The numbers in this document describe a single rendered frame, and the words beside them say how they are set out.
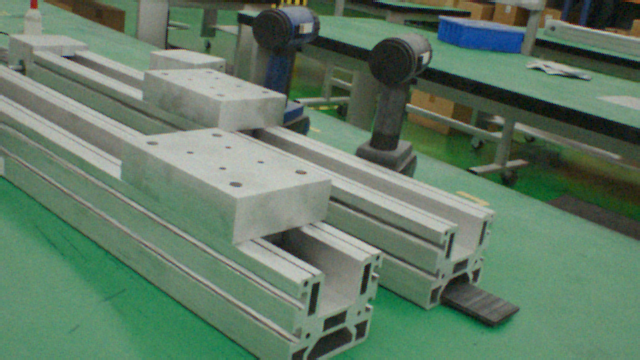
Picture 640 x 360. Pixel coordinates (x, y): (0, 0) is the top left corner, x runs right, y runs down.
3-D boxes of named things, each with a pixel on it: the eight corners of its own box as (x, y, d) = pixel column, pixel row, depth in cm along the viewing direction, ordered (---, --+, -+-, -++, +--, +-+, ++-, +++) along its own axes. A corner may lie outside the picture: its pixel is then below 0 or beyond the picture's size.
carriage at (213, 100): (140, 119, 94) (143, 70, 92) (204, 114, 102) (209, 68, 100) (215, 155, 85) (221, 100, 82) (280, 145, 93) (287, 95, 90)
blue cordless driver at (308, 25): (230, 149, 107) (247, 4, 100) (282, 126, 125) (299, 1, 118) (275, 161, 105) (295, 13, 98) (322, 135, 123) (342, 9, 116)
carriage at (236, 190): (117, 207, 65) (121, 137, 63) (210, 189, 73) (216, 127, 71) (228, 276, 55) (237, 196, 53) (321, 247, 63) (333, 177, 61)
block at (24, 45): (-6, 89, 120) (-6, 34, 117) (61, 86, 129) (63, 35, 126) (17, 102, 114) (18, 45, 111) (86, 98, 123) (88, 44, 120)
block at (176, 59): (136, 106, 123) (140, 52, 120) (177, 98, 133) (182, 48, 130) (181, 119, 119) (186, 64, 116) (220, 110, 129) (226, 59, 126)
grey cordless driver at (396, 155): (337, 195, 94) (364, 32, 88) (376, 162, 112) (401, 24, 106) (391, 210, 92) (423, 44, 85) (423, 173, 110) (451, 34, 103)
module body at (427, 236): (32, 101, 116) (33, 51, 113) (86, 98, 123) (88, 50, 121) (425, 310, 67) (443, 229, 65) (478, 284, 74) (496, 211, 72)
